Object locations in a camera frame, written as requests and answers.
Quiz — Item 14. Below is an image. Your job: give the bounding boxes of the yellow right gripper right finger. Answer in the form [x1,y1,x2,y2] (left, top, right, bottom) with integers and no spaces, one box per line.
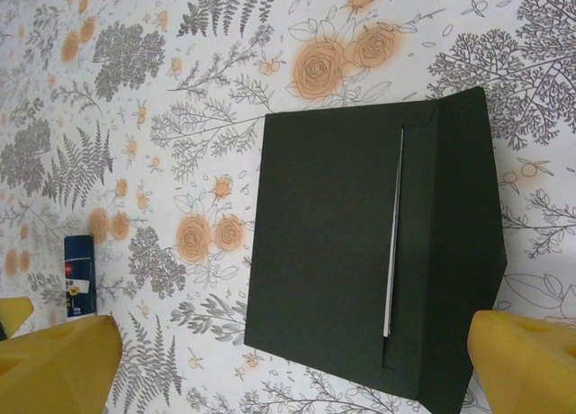
[466,309,576,414]

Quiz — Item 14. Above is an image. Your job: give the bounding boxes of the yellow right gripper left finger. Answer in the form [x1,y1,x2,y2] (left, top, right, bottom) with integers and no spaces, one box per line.
[0,313,122,414]

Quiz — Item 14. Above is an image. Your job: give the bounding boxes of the blue glue stick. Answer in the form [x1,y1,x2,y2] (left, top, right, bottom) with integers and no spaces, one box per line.
[62,256,99,320]

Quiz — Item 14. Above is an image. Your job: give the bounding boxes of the blue glue stick cap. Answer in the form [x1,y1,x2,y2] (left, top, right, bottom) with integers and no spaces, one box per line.
[63,234,96,259]

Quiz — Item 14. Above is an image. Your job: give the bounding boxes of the white paper letter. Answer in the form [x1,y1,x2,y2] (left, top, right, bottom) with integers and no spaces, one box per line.
[381,125,406,338]

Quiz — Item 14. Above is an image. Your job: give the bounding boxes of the black box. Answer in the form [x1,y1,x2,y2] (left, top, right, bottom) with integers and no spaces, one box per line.
[244,85,509,414]

